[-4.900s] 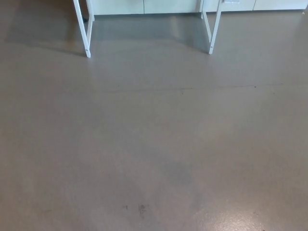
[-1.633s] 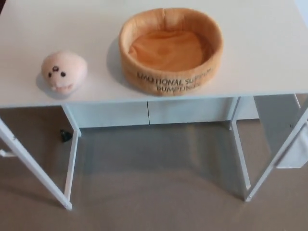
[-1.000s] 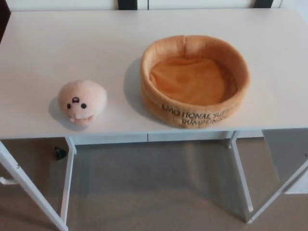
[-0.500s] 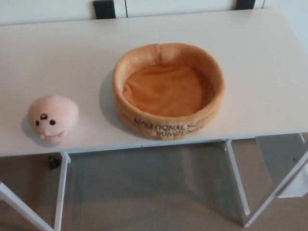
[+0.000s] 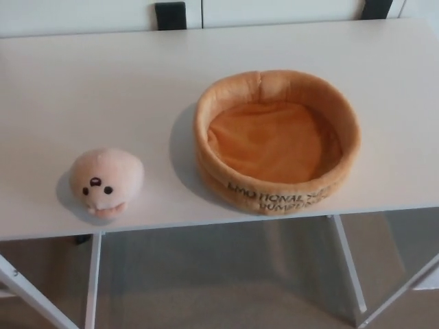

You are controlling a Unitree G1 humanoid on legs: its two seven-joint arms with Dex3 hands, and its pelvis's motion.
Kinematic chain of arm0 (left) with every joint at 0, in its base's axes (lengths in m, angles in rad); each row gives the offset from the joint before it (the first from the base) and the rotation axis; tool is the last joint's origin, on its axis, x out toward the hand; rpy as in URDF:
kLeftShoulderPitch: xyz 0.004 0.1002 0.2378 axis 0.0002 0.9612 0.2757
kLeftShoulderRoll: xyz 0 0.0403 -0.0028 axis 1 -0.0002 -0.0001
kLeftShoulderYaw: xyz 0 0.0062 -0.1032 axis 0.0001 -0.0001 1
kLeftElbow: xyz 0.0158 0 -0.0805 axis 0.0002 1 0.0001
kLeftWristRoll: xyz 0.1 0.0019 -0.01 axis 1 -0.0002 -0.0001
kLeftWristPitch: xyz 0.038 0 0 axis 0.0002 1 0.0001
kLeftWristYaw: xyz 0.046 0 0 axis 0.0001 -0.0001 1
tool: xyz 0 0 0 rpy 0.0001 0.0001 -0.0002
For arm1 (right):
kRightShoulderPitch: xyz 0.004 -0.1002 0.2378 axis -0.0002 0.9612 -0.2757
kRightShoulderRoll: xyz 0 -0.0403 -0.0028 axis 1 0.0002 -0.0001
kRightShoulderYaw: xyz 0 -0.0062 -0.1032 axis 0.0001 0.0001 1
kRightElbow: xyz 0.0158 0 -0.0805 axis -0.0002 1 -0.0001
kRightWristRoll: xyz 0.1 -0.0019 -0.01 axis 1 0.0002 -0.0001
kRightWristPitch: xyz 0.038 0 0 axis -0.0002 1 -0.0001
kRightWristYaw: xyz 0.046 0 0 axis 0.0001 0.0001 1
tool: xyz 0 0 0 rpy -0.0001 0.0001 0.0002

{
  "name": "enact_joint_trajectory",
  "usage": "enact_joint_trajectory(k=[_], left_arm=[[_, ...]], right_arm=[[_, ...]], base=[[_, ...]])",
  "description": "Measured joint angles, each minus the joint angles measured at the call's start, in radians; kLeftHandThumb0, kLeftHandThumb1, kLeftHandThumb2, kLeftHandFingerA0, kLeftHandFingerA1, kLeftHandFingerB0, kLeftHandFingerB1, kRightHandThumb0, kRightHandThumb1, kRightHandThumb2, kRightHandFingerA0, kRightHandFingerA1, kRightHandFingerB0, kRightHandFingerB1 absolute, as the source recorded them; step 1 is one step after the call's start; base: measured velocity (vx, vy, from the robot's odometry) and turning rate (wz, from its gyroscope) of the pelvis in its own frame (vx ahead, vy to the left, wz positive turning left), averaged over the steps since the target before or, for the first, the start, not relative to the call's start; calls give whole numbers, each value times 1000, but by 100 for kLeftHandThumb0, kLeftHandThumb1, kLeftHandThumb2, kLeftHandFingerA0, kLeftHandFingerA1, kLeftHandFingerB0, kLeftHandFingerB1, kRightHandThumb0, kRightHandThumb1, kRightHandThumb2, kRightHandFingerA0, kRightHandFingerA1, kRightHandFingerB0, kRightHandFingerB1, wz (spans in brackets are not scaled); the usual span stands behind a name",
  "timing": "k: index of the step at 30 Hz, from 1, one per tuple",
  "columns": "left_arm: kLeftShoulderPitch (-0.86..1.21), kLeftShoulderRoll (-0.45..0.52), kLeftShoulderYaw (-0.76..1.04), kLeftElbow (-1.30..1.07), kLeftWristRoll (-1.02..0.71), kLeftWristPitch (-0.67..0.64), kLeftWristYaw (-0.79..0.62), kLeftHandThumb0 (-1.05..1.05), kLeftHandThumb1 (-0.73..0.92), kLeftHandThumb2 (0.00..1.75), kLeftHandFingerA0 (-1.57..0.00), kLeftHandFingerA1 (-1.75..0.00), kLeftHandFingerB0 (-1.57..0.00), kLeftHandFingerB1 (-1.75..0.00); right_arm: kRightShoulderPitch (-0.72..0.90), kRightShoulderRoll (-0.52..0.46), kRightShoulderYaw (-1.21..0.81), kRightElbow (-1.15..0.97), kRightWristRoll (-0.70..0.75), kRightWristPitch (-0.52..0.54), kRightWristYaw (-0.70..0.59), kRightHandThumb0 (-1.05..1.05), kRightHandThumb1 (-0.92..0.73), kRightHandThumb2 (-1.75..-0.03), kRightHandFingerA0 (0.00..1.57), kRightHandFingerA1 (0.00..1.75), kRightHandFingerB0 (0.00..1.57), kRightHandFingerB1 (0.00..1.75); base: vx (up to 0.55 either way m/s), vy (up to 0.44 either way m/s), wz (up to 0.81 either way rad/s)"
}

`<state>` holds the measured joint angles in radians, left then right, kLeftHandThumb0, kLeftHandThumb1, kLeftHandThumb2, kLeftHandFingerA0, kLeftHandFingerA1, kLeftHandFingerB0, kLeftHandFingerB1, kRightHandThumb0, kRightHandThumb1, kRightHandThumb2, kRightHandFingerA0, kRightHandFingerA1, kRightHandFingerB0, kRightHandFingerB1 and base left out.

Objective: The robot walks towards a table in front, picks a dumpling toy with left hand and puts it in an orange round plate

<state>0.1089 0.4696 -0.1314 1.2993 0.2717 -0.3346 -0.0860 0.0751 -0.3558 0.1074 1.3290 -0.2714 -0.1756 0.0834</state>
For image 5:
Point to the pink plush dumpling toy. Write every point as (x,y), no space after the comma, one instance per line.
(108,178)

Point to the orange round plush plate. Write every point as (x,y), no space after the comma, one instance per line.
(274,144)

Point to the small black floor object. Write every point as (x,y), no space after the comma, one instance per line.
(82,239)

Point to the black rectangular panel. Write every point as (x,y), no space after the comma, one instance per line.
(169,15)
(375,8)

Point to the white upright table leg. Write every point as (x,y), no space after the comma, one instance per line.
(92,281)
(350,267)

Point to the white cabinet row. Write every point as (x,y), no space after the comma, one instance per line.
(103,13)

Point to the white slanted table leg brace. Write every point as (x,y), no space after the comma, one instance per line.
(31,291)
(401,291)

